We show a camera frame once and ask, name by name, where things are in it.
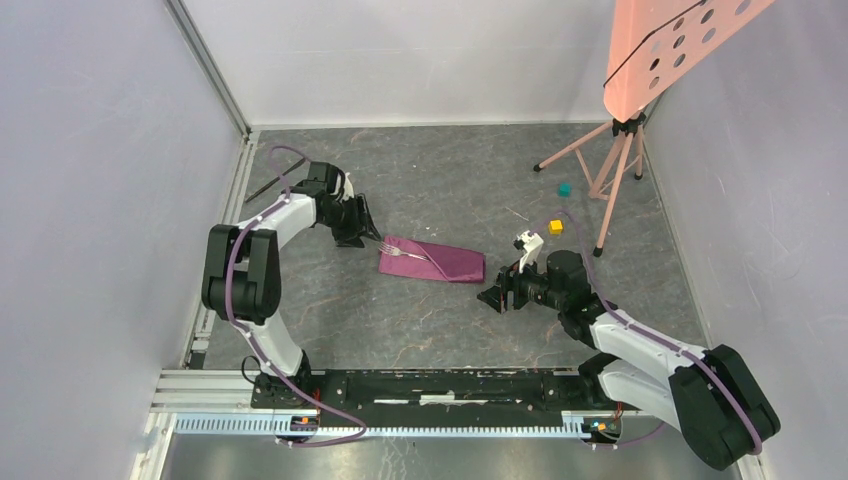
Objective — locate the black knife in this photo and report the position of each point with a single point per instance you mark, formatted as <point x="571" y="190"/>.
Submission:
<point x="274" y="181"/>

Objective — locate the silver fork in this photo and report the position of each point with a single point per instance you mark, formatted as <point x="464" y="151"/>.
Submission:
<point x="404" y="252"/>

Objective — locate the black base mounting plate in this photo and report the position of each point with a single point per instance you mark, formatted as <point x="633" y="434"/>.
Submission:
<point x="434" y="398"/>

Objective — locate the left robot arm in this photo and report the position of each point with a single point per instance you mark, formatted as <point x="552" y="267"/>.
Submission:
<point x="242" y="279"/>

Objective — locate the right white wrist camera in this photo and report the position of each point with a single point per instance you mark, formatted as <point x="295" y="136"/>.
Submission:
<point x="530" y="244"/>

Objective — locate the pink music stand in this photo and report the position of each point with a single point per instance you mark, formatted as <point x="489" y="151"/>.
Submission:
<point x="653" y="44"/>

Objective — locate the teal cube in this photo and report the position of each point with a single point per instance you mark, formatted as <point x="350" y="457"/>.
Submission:
<point x="564" y="190"/>

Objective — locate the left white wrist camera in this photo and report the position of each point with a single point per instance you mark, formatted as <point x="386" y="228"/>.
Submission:
<point x="344" y="189"/>

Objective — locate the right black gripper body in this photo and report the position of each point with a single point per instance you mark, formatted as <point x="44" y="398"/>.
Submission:
<point x="534" y="287"/>

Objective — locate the aluminium frame rail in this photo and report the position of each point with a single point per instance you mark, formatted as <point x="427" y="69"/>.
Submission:
<point x="202" y="322"/>

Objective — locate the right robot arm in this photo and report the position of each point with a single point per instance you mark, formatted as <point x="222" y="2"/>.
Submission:
<point x="709" y="395"/>

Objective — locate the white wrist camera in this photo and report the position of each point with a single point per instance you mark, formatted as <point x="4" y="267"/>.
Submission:
<point x="530" y="244"/>
<point x="344" y="189"/>

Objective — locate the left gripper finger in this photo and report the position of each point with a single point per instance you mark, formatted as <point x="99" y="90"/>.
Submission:
<point x="350" y="242"/>
<point x="367" y="227"/>

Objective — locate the purple cloth napkin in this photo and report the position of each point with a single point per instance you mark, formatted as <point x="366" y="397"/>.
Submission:
<point x="460" y="265"/>

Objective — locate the yellow cube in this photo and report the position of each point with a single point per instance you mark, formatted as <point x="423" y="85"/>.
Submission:
<point x="555" y="227"/>

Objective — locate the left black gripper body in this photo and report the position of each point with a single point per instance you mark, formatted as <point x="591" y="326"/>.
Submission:
<point x="344" y="219"/>

